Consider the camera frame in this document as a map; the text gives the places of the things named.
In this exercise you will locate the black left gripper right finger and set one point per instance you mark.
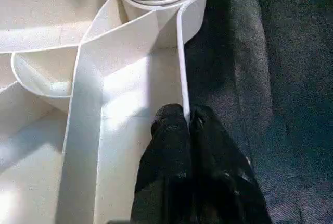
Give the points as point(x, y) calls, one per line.
point(223, 182)

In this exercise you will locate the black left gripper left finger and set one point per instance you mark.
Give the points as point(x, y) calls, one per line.
point(164, 172)

